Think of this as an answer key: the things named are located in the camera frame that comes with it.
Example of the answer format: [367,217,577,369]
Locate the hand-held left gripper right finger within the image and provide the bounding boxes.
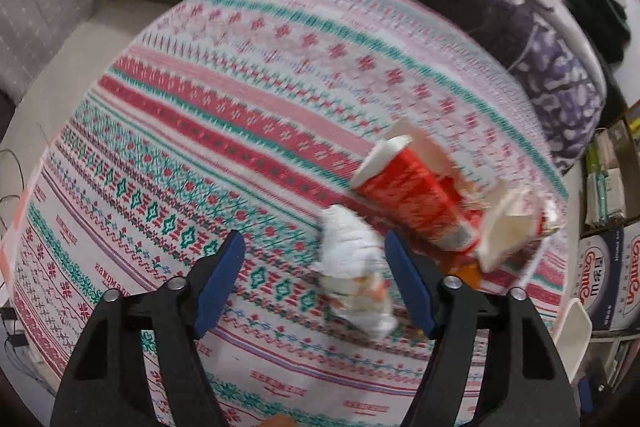
[384,232,582,427]

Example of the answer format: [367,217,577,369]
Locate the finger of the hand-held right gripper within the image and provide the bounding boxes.
[577,357,621,418]

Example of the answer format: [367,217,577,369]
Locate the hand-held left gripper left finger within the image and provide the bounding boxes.
[50,229,247,427]

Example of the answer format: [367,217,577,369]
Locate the white paper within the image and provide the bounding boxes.
[314,205,399,341]

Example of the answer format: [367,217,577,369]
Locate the white plastic trash bin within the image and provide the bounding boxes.
[552,299,594,379]

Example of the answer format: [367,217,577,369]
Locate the red drink carton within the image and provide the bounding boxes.
[350,122,490,254]

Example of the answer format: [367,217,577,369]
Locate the blue water bottle box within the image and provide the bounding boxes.
[570,222,640,334]

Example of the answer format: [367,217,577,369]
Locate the patterned red green tablecloth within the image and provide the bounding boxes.
[0,0,572,427]

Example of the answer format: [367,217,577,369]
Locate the stack of books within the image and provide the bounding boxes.
[582,107,640,234]

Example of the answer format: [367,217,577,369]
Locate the grey quilted cushion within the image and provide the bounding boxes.
[0,0,112,104]

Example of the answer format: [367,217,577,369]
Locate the pile of black clothes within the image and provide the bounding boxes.
[565,0,629,64]

